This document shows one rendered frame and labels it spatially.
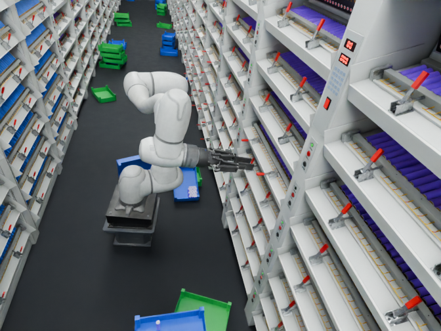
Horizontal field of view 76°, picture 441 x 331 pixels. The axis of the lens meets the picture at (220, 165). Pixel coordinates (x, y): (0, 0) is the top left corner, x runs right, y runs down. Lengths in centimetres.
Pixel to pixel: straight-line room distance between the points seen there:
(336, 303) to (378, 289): 20
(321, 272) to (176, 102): 72
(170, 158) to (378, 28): 71
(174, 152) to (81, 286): 123
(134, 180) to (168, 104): 87
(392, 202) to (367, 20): 43
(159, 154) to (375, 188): 66
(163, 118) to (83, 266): 135
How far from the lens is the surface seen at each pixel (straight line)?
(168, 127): 95
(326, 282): 103
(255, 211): 163
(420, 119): 71
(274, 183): 128
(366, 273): 86
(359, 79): 83
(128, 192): 177
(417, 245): 71
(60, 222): 235
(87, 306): 194
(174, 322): 149
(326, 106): 88
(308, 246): 109
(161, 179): 177
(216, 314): 186
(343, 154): 87
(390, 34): 83
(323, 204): 97
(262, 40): 145
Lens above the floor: 170
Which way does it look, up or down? 38 degrees down
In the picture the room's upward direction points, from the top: 9 degrees clockwise
